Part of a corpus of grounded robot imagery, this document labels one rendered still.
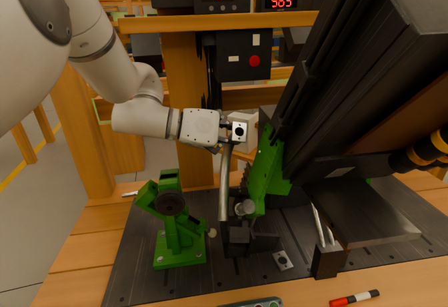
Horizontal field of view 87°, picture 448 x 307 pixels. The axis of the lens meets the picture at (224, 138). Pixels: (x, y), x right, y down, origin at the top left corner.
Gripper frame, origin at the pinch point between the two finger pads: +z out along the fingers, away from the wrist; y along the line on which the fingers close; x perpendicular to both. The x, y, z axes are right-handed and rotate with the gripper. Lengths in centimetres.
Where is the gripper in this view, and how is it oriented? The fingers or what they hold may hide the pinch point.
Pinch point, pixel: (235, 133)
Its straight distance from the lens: 66.3
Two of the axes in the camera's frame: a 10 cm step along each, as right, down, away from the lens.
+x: -2.6, 3.0, 9.2
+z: 9.6, 1.5, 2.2
